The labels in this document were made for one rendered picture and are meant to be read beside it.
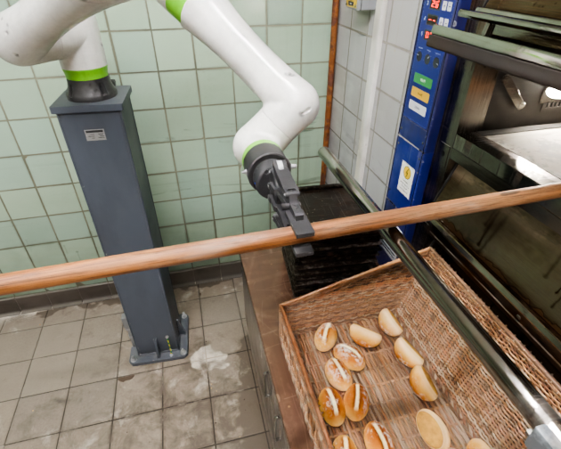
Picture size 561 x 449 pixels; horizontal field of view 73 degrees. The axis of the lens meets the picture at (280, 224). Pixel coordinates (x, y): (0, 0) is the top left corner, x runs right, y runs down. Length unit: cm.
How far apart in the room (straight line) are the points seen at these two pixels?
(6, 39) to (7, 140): 81
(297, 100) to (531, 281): 64
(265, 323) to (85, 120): 85
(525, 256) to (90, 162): 125
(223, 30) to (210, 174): 110
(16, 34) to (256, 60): 58
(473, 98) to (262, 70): 54
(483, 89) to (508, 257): 42
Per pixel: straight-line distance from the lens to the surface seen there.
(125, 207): 146
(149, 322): 184
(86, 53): 132
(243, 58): 90
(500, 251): 104
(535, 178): 97
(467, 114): 112
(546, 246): 98
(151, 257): 59
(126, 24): 174
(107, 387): 199
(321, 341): 118
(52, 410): 202
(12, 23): 117
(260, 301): 135
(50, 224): 213
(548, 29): 81
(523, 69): 77
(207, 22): 93
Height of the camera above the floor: 156
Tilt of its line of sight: 35 degrees down
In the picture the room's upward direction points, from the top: straight up
